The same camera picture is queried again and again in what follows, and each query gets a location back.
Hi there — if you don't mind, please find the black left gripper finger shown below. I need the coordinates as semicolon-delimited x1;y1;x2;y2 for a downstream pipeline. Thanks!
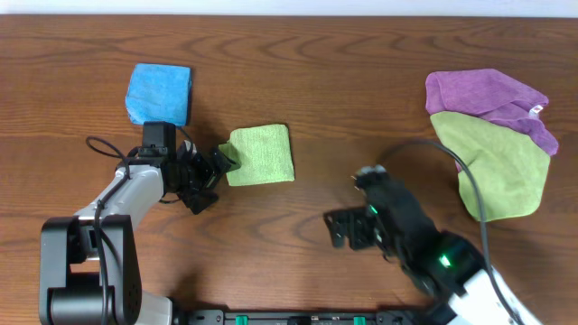
182;191;219;215
210;147;241;178

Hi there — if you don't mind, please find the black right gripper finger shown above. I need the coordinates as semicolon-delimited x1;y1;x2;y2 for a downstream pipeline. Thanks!
350;223;376;251
323;209;355;248

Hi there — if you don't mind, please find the green microfiber cloth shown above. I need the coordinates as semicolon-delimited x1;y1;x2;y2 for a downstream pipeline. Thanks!
219;124;295;187

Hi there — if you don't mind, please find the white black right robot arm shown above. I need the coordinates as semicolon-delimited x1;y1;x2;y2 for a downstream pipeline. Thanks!
323;165;539;324

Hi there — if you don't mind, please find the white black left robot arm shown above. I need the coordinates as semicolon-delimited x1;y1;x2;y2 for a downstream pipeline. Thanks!
39;140;240;324

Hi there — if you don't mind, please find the folded blue cloth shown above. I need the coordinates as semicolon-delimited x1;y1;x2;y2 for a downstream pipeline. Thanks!
125;63;192;126

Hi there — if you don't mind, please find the purple microfiber cloth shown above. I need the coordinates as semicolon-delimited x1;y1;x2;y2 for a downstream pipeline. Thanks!
425;69;559;156

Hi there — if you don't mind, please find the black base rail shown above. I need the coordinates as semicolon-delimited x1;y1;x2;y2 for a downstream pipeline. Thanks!
172;310;449;325

